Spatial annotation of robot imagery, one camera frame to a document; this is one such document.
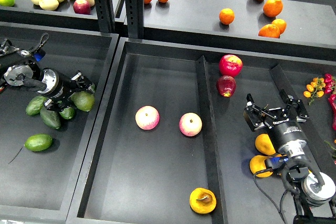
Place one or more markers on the dark red apple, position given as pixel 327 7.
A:
pixel 226 86

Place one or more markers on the bright red apple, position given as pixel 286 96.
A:
pixel 230 65

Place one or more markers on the black tray divider left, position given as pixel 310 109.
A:
pixel 209 134

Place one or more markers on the black shelf post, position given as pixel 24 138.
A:
pixel 135 18
pixel 105 15

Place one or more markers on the pink apple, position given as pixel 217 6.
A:
pixel 147 117
pixel 190 124

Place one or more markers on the orange front right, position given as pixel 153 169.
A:
pixel 269 30

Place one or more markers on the black shelf post left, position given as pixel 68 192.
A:
pixel 105 15

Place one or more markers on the orange large right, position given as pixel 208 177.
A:
pixel 272 8

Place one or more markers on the red chili peppers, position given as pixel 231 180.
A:
pixel 329 80

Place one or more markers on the pink apple left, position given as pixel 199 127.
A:
pixel 147 117

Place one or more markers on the orange behind front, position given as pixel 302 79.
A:
pixel 281 24

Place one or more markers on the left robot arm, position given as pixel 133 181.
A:
pixel 19 67

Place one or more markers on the red apple on shelf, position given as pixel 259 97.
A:
pixel 82 7

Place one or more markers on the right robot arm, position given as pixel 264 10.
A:
pixel 313 191

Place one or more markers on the black shelf post right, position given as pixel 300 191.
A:
pixel 135 18

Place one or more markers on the orange cherry tomato bunch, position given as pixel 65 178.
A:
pixel 314 90

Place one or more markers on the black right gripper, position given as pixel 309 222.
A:
pixel 285 132

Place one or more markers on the pink apple right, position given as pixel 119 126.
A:
pixel 190 124

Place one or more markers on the light green avocado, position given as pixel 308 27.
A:
pixel 38 142

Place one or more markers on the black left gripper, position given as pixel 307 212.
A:
pixel 60 87

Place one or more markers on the yellow pear with stem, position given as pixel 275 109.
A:
pixel 202 200

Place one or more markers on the avocado centre small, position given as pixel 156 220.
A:
pixel 68 113

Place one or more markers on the orange small centre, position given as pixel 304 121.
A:
pixel 226 16

